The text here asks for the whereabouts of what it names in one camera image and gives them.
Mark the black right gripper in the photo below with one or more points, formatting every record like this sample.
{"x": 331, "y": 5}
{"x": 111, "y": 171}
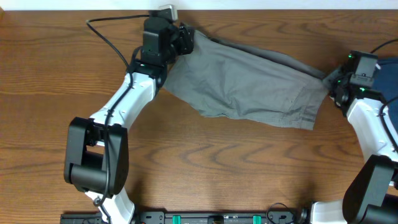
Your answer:
{"x": 341, "y": 73}

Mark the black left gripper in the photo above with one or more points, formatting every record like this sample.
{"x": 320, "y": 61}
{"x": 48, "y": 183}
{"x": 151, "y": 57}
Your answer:
{"x": 185, "y": 44}

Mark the grey shorts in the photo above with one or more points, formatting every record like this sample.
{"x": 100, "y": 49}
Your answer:
{"x": 221, "y": 78}

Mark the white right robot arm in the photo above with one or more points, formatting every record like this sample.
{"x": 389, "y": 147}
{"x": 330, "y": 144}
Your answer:
{"x": 366, "y": 200}

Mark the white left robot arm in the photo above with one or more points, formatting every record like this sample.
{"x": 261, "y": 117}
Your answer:
{"x": 97, "y": 153}

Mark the folded blue garment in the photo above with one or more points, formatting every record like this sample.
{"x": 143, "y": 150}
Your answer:
{"x": 386, "y": 80}

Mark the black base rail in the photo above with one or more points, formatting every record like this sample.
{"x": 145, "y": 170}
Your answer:
{"x": 277, "y": 214}

